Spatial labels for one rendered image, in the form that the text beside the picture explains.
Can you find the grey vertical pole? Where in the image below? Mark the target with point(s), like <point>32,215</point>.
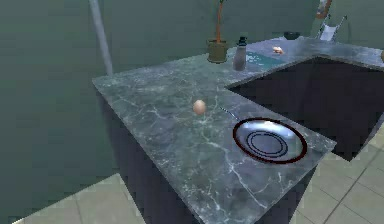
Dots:
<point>101,36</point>

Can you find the grey bottle with black cap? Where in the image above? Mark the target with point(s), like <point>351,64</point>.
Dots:
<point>239,57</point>

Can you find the orange and white food item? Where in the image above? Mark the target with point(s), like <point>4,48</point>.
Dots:
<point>278,50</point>

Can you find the orange framed wall object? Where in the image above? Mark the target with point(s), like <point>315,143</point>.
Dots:
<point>323,9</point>

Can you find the white metal rack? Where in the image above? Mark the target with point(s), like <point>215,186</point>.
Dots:
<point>330,29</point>

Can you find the grey marble kitchen counter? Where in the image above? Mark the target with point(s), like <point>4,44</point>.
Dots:
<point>186,160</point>

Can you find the dark round bowl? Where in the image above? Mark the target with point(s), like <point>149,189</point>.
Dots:
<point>291,35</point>

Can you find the red rimmed silver plate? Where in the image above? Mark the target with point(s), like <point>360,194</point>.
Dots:
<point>269,140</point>

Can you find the teal sink basin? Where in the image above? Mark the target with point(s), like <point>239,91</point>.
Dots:
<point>263,59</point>

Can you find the beige egg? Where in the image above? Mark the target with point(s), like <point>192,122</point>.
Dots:
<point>199,107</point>

